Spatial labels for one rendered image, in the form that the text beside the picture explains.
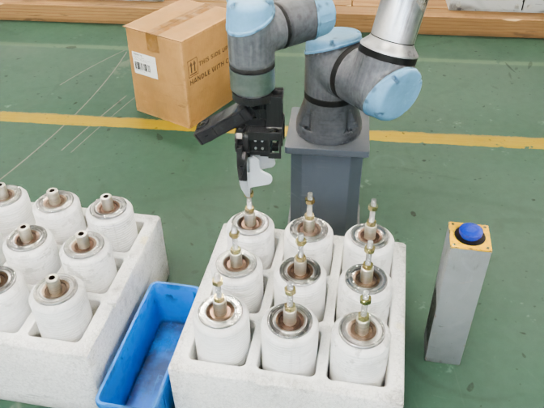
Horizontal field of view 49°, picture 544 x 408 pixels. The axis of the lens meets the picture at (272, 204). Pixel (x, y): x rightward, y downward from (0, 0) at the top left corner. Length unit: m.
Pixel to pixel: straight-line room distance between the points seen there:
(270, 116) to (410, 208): 0.74
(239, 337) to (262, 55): 0.46
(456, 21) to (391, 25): 1.58
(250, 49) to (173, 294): 0.57
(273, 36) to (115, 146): 1.08
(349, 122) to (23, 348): 0.79
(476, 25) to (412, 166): 1.07
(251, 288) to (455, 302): 0.38
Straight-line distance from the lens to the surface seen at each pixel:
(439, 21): 2.74
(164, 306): 1.33
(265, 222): 1.19
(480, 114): 2.17
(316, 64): 1.28
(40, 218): 1.32
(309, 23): 1.01
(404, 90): 1.19
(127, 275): 1.22
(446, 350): 1.28
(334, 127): 1.32
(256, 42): 0.96
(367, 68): 1.18
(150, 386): 1.26
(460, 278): 1.14
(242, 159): 1.05
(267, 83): 1.00
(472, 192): 1.78
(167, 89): 2.00
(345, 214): 1.44
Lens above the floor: 1.01
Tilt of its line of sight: 38 degrees down
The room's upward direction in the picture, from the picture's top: 1 degrees counter-clockwise
